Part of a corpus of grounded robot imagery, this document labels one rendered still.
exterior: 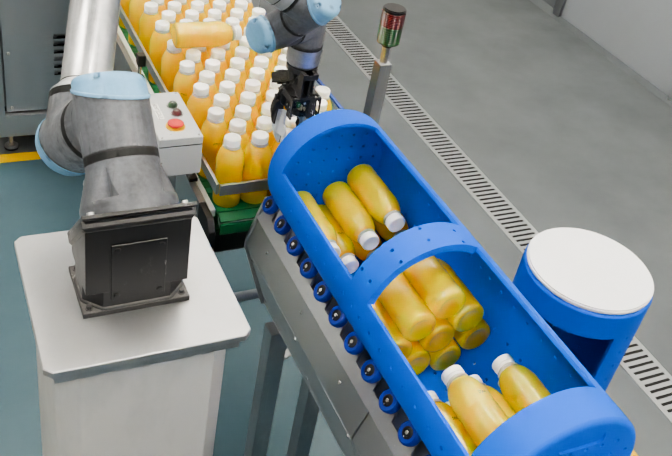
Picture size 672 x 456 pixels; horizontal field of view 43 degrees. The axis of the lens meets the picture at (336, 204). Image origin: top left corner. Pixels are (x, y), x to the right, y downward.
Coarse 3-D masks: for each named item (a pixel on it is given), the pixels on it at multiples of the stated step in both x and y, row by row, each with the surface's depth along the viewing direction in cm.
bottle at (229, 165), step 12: (240, 144) 195; (216, 156) 196; (228, 156) 193; (240, 156) 195; (216, 168) 196; (228, 168) 194; (240, 168) 196; (228, 180) 196; (240, 180) 199; (216, 204) 201; (228, 204) 201
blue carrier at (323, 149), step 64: (320, 128) 175; (320, 192) 192; (320, 256) 163; (384, 256) 149; (448, 256) 173; (512, 320) 157; (576, 384) 142; (448, 448) 129; (512, 448) 120; (576, 448) 124
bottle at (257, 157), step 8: (248, 144) 198; (256, 144) 196; (248, 152) 197; (256, 152) 196; (264, 152) 197; (248, 160) 197; (256, 160) 197; (264, 160) 197; (248, 168) 198; (256, 168) 198; (264, 168) 199; (248, 176) 200; (256, 176) 199; (264, 176) 200; (248, 192) 202; (256, 192) 202; (264, 192) 204; (248, 200) 203; (256, 200) 204
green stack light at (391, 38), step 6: (378, 30) 227; (384, 30) 225; (390, 30) 224; (396, 30) 224; (378, 36) 227; (384, 36) 226; (390, 36) 225; (396, 36) 226; (378, 42) 228; (384, 42) 226; (390, 42) 226; (396, 42) 227
